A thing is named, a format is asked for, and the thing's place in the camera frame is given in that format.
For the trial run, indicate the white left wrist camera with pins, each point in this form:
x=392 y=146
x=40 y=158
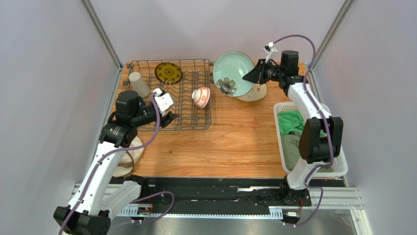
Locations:
x=163 y=100

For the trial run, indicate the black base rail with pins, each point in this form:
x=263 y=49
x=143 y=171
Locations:
x=216 y=196

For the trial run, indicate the right aluminium frame post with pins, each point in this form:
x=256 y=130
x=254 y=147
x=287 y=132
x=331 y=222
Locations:
x=337 y=22

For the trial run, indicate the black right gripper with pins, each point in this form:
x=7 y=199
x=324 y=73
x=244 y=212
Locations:
x=261 y=73

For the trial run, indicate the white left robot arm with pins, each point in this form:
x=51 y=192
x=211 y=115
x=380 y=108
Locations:
x=132 y=126

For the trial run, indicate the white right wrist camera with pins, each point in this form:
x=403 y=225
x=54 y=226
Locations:
x=270 y=50

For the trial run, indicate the grey wire dish rack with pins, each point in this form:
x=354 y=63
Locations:
x=196 y=73

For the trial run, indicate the light blue flower plate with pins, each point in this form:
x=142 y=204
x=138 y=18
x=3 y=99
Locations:
x=228 y=72

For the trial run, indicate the beige ceramic cup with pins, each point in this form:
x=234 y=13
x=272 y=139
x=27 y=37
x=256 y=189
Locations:
x=138 y=84

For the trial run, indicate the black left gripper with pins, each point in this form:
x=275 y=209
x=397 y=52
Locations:
x=169 y=117

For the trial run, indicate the bright green cloth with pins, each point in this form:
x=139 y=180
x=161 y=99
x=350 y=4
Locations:
x=290 y=122

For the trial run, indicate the white red patterned bowl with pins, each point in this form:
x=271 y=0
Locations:
x=201 y=96

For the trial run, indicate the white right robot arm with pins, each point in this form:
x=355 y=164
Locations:
x=320 y=141

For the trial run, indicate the aluminium frame post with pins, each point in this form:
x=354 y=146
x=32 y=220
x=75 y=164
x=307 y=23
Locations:
x=337 y=22
x=94 y=18

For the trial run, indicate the olive green garment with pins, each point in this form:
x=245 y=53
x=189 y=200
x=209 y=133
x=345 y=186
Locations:
x=290 y=147

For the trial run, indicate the beige canvas bag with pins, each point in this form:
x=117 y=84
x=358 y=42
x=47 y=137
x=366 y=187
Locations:
x=126 y=165

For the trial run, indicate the beige bird pattern plate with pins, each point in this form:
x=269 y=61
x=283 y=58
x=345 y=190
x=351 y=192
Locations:
x=257 y=92

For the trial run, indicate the yellow black patterned plate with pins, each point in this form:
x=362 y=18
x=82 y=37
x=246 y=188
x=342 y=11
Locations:
x=168 y=73

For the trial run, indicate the white plastic basket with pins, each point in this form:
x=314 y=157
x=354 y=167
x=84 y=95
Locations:
x=339 y=167

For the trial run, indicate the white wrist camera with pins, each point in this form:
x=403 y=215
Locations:
x=163 y=100
x=270 y=50

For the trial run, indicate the left aluminium frame post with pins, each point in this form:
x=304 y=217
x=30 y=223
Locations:
x=94 y=18

